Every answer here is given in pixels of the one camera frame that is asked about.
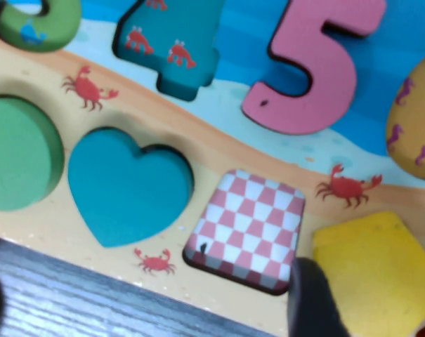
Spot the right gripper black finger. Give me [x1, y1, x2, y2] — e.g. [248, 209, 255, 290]
[288, 258, 350, 337]

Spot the yellow pentagon puzzle piece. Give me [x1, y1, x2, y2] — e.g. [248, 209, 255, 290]
[312, 210, 425, 337]

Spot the wooden number shape puzzle board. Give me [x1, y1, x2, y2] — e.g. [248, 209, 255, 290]
[0, 0, 425, 337]

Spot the pink number five piece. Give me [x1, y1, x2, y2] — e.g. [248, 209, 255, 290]
[242, 0, 387, 136]

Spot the teal heart puzzle piece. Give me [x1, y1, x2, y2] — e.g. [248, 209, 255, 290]
[67, 126, 195, 249]

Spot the green circle puzzle piece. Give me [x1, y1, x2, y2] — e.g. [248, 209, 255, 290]
[0, 96, 65, 211]

